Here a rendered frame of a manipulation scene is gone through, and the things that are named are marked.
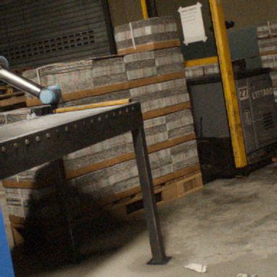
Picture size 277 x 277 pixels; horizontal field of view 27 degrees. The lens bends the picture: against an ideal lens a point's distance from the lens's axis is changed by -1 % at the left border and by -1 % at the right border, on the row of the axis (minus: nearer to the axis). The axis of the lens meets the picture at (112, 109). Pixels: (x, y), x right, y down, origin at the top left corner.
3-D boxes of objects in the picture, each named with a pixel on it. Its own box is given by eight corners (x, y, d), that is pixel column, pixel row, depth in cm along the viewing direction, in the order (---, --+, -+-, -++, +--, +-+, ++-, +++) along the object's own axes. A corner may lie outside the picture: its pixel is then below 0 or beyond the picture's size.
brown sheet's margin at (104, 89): (60, 99, 393) (60, 92, 393) (92, 92, 412) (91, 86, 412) (97, 94, 365) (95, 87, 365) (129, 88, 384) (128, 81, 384)
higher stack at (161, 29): (140, 195, 438) (112, 27, 429) (166, 185, 458) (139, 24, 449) (178, 198, 409) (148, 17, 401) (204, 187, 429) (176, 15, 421)
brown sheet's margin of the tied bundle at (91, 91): (45, 104, 357) (45, 97, 357) (81, 96, 376) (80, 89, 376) (61, 102, 345) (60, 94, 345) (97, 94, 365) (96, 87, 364)
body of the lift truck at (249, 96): (182, 173, 495) (167, 81, 490) (221, 159, 531) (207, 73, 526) (250, 174, 443) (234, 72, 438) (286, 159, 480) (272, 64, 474)
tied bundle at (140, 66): (92, 94, 412) (87, 61, 411) (122, 88, 432) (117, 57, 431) (130, 89, 384) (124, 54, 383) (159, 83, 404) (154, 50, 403)
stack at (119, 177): (12, 244, 361) (-12, 115, 355) (141, 195, 438) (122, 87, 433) (48, 252, 332) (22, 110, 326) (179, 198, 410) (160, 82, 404)
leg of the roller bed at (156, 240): (156, 258, 289) (134, 126, 284) (166, 258, 286) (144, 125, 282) (151, 262, 284) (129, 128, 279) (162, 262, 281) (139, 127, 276)
